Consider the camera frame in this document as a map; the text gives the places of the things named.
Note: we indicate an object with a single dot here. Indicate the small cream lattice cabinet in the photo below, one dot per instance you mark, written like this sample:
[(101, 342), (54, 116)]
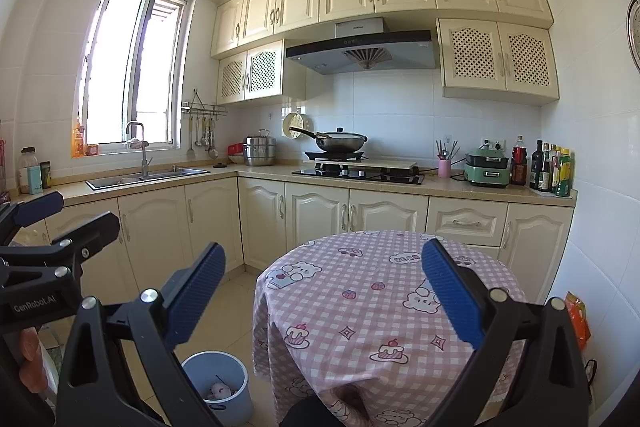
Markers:
[(260, 72)]

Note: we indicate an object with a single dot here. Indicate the black wok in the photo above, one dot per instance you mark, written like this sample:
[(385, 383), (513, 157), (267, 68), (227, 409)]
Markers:
[(340, 141)]

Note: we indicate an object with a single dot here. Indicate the hanging steel ladle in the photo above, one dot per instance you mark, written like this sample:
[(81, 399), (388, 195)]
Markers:
[(204, 139)]

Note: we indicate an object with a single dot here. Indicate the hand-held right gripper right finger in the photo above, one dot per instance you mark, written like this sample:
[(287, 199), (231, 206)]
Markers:
[(452, 292)]

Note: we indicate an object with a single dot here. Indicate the black gas stove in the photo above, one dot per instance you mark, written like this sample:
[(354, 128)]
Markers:
[(360, 178)]

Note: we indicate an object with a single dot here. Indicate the hanging steel spatula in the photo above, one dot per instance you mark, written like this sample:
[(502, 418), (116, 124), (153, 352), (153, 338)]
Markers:
[(191, 152)]

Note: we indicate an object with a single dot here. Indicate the steel utensil rack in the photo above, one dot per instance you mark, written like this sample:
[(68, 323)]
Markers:
[(202, 109)]

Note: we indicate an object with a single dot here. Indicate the pink chopstick holder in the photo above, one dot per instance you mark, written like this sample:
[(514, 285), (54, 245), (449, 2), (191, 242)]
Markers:
[(444, 168)]

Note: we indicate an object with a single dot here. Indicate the orange bottle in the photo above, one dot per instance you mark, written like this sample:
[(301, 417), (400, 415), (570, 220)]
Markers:
[(78, 139)]

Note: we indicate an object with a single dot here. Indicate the clear plastic jar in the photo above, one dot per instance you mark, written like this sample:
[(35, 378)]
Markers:
[(26, 159)]

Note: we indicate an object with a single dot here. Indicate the steel faucet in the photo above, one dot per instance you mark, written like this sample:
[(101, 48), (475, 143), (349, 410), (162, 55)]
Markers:
[(145, 162)]

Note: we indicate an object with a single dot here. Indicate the large cream lattice cabinet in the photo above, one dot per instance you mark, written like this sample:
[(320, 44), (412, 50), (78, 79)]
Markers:
[(495, 57)]

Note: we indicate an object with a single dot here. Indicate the hanging steel spoon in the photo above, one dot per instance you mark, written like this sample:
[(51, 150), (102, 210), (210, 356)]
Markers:
[(212, 152)]

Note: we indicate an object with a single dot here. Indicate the green electric grill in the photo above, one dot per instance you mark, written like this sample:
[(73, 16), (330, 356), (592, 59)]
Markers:
[(487, 174)]

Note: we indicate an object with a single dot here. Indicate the white rag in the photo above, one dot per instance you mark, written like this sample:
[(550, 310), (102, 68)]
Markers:
[(136, 143)]

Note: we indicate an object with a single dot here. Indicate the wall socket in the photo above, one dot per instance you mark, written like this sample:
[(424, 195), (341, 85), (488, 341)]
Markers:
[(492, 144)]

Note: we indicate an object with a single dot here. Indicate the blue trash bin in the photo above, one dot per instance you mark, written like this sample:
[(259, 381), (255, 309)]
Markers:
[(235, 404)]

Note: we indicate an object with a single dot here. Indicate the steel steamer tray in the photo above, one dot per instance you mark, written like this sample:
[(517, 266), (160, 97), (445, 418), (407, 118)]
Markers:
[(635, 32)]

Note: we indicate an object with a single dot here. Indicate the small jar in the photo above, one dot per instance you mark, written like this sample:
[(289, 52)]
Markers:
[(93, 151)]

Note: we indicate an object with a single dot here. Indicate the kitchen window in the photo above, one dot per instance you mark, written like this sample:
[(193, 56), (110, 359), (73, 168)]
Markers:
[(115, 67)]

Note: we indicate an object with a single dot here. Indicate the cream lower kitchen cabinets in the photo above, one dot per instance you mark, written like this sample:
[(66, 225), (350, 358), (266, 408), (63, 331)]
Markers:
[(310, 212)]

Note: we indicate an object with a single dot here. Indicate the red bowl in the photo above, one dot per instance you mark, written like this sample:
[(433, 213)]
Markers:
[(235, 149)]

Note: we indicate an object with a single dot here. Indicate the steel steamer pot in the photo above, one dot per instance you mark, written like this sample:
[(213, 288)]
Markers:
[(260, 152)]

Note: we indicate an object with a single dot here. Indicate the green can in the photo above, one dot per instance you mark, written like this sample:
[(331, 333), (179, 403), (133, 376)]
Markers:
[(46, 174)]

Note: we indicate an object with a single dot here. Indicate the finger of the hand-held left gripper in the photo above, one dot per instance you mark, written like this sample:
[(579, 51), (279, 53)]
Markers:
[(42, 204), (100, 229)]

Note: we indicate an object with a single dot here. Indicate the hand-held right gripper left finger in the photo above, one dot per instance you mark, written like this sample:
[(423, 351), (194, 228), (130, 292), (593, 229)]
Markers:
[(197, 294)]

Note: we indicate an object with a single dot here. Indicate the pink utensil cup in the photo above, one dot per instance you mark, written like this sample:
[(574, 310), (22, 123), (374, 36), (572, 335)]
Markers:
[(446, 149)]

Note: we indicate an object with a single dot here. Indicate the steel sink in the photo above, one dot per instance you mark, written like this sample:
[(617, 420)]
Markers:
[(150, 180)]

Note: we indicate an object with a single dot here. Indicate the range hood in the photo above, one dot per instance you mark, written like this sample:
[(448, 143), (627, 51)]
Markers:
[(360, 54)]

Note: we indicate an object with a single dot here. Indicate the orange bag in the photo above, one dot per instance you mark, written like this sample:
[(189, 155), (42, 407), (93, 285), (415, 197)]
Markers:
[(577, 317)]

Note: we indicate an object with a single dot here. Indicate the row of condiment bottles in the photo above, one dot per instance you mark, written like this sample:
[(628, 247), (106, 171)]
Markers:
[(545, 172)]

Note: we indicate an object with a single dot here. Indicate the pink checked tablecloth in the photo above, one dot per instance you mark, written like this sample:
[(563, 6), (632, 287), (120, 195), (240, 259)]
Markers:
[(360, 297)]

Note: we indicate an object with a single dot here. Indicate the person's left hand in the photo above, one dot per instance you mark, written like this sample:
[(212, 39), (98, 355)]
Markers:
[(31, 357)]

